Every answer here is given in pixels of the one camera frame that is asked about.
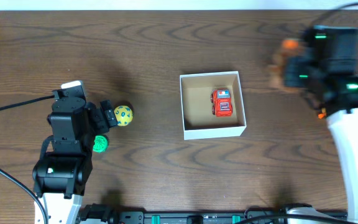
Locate brown plush capybara toy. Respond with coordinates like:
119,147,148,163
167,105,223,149
267,39,300,93

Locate red toy fire truck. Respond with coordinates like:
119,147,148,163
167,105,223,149
211,89,232,117

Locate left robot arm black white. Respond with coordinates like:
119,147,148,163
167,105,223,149
32,97,117,223

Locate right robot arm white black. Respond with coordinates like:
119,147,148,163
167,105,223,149
283,26,358,223

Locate yellow ball blue letters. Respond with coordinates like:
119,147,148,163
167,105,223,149
114,105,134,126

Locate green round toy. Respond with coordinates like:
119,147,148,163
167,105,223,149
93,135,109,153

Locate orange rubber duck toy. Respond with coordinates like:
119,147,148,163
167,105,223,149
318,108,327,119

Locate white cardboard box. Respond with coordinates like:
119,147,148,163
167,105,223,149
180,71,247,140

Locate black cable left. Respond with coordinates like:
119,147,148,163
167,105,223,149
0,95,55,119

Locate black rail bottom edge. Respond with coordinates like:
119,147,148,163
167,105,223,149
75,203,347,224

